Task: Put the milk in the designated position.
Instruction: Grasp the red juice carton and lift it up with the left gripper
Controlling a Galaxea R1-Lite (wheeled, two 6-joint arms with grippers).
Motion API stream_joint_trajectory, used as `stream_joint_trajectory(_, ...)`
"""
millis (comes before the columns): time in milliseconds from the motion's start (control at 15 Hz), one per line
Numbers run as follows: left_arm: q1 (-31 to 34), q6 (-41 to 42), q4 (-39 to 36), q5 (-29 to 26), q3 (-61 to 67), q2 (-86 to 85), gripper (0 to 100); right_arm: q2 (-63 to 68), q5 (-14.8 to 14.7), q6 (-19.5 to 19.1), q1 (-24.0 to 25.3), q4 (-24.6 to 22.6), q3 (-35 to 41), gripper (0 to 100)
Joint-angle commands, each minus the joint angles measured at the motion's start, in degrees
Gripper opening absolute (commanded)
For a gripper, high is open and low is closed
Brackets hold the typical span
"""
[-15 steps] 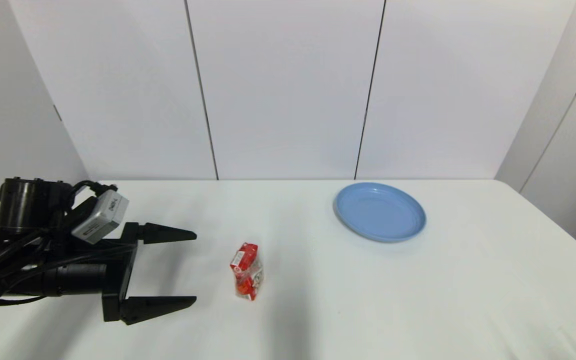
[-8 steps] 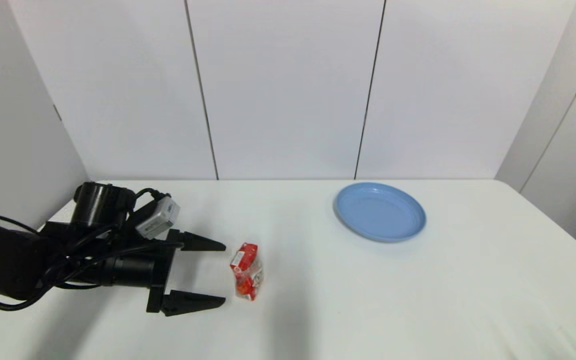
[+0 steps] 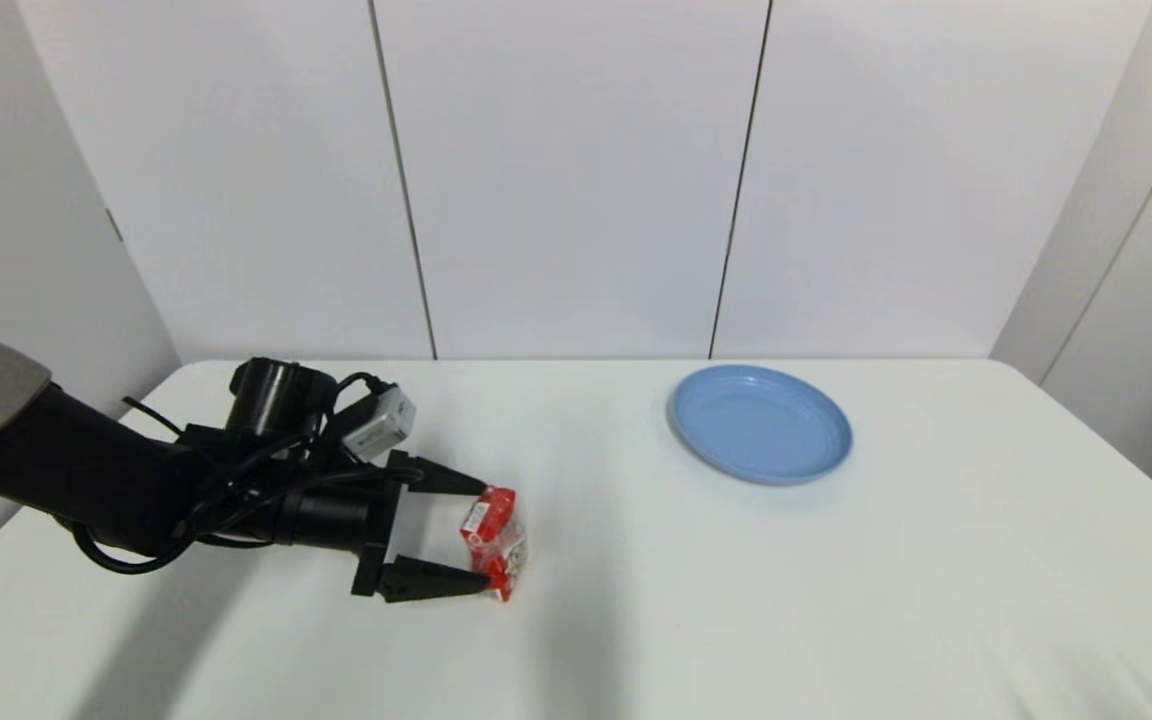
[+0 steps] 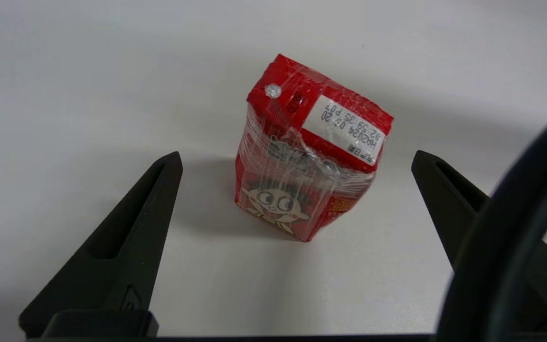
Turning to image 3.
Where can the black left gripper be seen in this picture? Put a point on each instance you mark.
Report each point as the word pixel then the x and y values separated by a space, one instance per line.
pixel 336 520

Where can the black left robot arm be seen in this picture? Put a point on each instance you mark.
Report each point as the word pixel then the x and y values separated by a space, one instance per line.
pixel 86 470

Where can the blue round plate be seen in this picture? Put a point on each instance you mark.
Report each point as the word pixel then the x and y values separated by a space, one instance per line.
pixel 760 426

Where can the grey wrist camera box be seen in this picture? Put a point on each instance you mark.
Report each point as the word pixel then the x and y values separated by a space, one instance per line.
pixel 381 422

